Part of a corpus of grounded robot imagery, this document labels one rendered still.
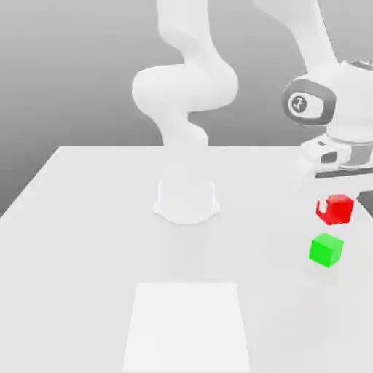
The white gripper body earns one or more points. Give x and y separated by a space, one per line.
349 183

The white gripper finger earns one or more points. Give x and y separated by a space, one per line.
322 205

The small red cube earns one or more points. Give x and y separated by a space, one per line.
338 211

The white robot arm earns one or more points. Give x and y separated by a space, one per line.
186 87

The small green cube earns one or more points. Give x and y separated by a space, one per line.
325 251

